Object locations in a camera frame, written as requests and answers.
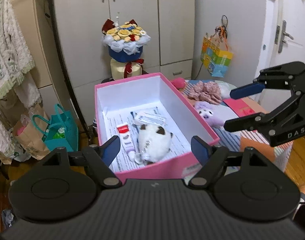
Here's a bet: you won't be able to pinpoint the white sheer scrunchie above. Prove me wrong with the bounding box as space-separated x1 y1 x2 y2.
219 81 236 98

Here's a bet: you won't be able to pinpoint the red envelope with figures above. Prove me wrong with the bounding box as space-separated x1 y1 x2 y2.
224 96 268 118

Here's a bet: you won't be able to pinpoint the cream fluffy pajama pants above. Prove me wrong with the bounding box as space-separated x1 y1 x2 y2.
0 72 43 165

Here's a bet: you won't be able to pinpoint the silver door handle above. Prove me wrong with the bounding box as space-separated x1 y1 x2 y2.
278 20 294 54

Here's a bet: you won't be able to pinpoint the white cat plush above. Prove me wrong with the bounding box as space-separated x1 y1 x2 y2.
135 124 175 165

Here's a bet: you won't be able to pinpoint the colourful paper gift bag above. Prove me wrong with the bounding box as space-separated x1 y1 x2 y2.
200 36 233 78

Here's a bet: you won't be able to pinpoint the pink floral scrunchie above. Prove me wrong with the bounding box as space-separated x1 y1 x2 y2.
186 81 223 105

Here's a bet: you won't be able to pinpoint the black metal clothes rack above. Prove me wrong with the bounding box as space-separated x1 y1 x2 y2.
44 0 93 142

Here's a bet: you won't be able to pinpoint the white door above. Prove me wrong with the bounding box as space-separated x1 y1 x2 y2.
254 0 305 85

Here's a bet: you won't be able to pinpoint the yellow flower bouquet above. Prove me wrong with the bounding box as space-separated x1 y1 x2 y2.
101 11 151 79

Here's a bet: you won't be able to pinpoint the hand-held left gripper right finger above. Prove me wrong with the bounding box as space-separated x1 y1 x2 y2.
189 135 274 189

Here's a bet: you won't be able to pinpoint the white cream tube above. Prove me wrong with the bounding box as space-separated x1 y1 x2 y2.
117 122 136 162

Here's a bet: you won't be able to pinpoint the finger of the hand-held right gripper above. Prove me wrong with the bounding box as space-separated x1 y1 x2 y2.
224 91 305 134
229 61 305 100

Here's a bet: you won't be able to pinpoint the beige wooden wardrobe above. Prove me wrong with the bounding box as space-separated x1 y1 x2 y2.
49 0 196 130

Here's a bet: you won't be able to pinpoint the small white wipes pack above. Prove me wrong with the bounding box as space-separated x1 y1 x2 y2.
131 110 168 127

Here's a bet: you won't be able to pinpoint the purple plush toy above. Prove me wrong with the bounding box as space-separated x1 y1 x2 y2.
194 101 225 127

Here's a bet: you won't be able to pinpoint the pink fluffy pompom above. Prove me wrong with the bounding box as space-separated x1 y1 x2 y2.
170 77 185 90

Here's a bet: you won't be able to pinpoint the pink cardboard box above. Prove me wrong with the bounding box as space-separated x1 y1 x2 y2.
94 72 220 184

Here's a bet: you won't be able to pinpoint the brown paper bag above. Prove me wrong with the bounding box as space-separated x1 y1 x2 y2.
12 104 51 160

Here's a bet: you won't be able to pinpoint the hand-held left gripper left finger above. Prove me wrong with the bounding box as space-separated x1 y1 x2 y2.
27 135 123 189

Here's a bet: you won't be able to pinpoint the white green knit cardigan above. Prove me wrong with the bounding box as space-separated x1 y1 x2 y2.
0 0 35 103

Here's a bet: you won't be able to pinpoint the teal tote bag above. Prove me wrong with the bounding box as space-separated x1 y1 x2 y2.
32 104 79 152

